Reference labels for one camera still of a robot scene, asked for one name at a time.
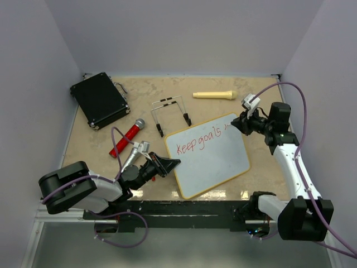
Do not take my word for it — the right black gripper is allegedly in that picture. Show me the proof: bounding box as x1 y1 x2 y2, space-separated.
231 106 273 136

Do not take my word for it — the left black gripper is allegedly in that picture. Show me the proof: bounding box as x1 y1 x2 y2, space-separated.
133 151 180 190

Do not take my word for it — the yellow framed whiteboard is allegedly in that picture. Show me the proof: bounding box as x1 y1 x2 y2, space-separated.
165 112 251 199

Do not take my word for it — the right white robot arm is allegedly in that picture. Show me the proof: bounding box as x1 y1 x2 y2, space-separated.
231 101 334 242

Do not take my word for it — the cream toy microphone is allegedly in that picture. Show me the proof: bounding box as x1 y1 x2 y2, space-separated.
192 90 238 100

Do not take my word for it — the silver toy microphone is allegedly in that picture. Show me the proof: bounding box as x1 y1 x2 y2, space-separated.
122 147 141 170

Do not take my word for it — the red glitter toy microphone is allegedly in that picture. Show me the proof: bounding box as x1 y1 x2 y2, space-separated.
109 118 146 158

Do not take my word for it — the black carrying case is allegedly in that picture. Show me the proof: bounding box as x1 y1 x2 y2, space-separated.
70 72 131 130

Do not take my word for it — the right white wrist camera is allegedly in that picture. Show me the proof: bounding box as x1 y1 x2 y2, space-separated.
241 93 260 118

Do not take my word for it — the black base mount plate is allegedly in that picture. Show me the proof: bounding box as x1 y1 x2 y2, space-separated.
83 199 268 234

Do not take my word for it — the wire whiteboard stand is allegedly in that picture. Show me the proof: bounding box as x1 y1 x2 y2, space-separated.
151 95 192 137

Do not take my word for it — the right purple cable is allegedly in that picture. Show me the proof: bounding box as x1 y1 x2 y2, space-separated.
249 82 357 259

